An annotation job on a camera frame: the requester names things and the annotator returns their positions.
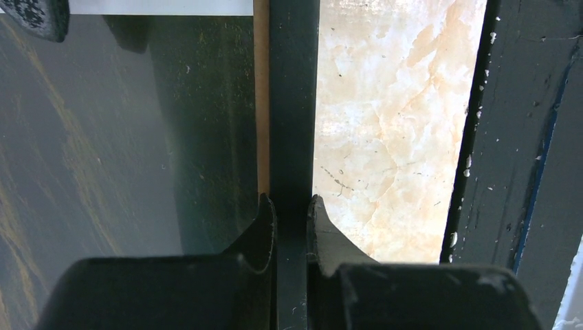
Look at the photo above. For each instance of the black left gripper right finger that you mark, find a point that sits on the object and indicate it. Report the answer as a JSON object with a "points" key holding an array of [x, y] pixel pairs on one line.
{"points": [[347, 289]]}

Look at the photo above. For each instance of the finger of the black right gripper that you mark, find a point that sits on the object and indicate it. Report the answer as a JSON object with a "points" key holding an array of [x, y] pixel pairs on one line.
{"points": [[44, 19]]}

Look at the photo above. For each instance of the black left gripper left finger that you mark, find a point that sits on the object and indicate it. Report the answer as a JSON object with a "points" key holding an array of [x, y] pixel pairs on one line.
{"points": [[230, 290]]}

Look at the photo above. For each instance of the mountain landscape photo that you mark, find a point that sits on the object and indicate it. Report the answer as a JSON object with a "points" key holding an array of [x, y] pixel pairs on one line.
{"points": [[135, 136]]}

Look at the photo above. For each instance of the black picture frame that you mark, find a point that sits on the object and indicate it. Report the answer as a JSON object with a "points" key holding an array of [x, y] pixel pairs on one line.
{"points": [[286, 55]]}

